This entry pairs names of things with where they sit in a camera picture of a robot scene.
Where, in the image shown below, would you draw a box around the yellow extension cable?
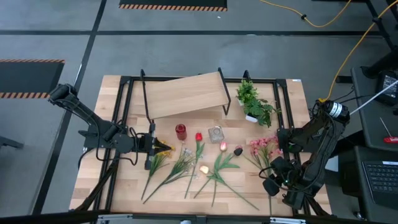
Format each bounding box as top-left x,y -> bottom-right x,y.
317,0 -> 398,105
259,0 -> 353,29

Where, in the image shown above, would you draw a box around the red artificial tulip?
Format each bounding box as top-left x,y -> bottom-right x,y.
184,132 -> 206,200

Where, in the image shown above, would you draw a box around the pink blossom flower spray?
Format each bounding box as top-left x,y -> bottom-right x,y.
242,134 -> 284,216

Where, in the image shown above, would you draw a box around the dark grey side table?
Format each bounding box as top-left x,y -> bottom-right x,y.
350,66 -> 398,152

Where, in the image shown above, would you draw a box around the dark purple artificial tulip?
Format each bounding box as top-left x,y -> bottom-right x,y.
206,144 -> 245,208

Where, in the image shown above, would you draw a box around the black metal stand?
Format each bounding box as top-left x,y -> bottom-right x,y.
335,0 -> 398,84

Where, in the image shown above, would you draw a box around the black side desk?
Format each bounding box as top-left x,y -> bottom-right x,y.
337,145 -> 398,224

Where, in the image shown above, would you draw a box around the black front crossbar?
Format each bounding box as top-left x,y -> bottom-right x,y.
0,210 -> 398,224

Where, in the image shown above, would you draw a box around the black device with screen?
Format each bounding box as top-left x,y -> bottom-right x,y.
374,70 -> 398,107

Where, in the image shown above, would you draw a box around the silver metal bracket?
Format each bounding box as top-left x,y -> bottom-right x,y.
96,213 -> 135,224
269,217 -> 307,224

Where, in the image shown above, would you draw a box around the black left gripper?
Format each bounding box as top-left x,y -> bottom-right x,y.
136,123 -> 172,170

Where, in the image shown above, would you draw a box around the pink artificial tulip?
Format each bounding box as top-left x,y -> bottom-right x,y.
193,141 -> 233,200

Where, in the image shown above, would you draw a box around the white artificial flower bunch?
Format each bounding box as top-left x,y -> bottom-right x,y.
142,146 -> 203,205

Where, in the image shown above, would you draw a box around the clear crystal glass vase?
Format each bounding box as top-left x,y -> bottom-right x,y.
207,125 -> 225,144

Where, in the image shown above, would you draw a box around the yellow artificial flower bunch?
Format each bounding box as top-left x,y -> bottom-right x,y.
141,140 -> 177,201

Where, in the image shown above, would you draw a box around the white cable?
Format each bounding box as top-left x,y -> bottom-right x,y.
349,80 -> 398,115

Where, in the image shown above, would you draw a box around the cream artificial tulip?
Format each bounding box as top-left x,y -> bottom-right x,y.
198,164 -> 261,212

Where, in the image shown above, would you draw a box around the broad-leaf potted plant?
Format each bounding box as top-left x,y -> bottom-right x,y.
242,98 -> 282,128

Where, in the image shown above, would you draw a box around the wide black striped-edge floor mat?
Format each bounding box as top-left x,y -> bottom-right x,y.
118,0 -> 228,12

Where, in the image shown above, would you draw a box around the red ribbed glass vase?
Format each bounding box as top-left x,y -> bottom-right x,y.
175,123 -> 188,141

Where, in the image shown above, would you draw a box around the black metal table frame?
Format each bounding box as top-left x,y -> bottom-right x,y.
74,68 -> 332,218

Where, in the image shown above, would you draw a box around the red-handled screwdriver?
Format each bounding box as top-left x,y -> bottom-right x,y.
379,116 -> 398,145

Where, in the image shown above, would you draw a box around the dark grey metal leg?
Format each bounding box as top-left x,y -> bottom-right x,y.
0,135 -> 25,150

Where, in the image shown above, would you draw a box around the white paper sheet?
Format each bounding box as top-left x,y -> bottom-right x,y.
325,155 -> 340,172

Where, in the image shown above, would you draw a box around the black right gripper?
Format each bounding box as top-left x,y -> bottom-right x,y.
262,156 -> 296,197

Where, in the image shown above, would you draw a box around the wooden shelf with black legs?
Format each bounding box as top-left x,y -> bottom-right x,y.
139,67 -> 233,125

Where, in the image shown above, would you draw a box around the black floor mat two stripes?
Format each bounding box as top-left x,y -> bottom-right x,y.
0,58 -> 66,100

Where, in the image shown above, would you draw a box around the black laptop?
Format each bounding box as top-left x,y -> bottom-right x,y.
361,160 -> 398,210

